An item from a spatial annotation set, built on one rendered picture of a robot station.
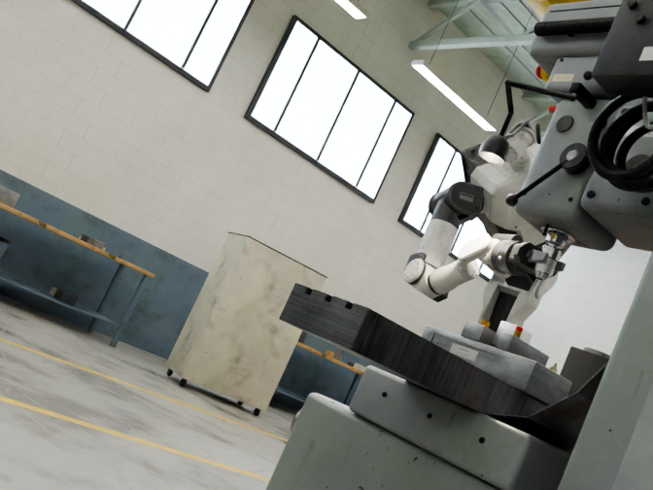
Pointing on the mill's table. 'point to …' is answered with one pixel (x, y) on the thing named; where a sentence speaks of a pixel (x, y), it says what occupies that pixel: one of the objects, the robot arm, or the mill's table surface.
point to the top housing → (547, 49)
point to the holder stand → (582, 366)
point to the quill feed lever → (574, 162)
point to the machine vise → (506, 363)
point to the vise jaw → (478, 332)
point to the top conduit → (573, 26)
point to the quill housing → (564, 188)
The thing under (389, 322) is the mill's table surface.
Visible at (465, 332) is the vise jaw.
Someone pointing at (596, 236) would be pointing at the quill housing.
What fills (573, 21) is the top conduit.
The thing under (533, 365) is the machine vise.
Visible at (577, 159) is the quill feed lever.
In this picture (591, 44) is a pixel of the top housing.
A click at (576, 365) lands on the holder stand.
